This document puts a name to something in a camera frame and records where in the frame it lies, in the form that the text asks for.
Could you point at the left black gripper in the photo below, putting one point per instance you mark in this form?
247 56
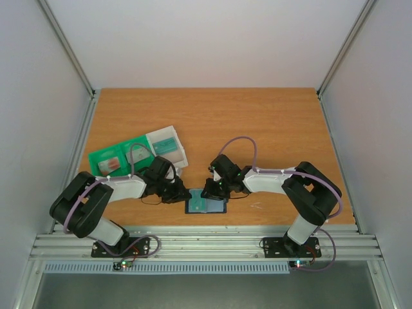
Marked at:
178 196

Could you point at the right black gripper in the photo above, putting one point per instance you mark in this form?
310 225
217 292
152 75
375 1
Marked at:
214 190

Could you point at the dark blue card holder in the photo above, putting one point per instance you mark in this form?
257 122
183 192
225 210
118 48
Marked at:
213 207

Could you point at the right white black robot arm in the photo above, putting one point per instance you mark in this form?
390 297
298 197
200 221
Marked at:
314 196

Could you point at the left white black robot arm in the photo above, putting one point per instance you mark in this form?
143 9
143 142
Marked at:
80 207

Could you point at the teal card in white tray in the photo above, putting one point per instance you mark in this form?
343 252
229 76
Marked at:
165 146

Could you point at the grey card in tray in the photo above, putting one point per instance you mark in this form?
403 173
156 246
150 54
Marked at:
137 154

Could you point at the red white card in tray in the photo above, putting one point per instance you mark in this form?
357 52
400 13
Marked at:
109 165

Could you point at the white plastic tray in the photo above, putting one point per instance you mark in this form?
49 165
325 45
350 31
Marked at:
178 158

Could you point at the green plastic tray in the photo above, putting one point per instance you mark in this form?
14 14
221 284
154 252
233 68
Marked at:
119 150

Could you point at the left small circuit board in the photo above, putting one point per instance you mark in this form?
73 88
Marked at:
122 265

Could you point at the small circuit board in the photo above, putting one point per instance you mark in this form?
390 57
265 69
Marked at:
122 265
299 264

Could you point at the right small circuit board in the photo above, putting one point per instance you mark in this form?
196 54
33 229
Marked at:
299 264

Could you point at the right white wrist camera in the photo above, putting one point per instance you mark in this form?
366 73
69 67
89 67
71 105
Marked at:
216 176

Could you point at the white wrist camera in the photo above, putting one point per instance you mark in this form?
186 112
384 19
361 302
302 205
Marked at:
216 176
174 172

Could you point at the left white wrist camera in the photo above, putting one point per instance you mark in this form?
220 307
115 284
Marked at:
174 172

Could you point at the aluminium front rail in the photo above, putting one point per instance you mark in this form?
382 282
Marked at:
214 243

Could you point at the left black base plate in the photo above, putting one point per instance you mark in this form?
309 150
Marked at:
126 247

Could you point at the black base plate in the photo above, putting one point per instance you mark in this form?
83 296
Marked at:
126 247
279 247

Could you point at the grey slotted cable duct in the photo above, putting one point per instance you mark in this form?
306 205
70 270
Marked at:
167 267

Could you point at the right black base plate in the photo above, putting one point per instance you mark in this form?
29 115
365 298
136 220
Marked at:
279 247

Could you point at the left aluminium frame post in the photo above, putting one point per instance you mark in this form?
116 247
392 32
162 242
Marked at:
56 27

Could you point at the aluminium frame post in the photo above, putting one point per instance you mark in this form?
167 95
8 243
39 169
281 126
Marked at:
350 38
56 27

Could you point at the right aluminium frame post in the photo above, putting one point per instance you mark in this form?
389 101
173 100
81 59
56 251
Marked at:
350 38

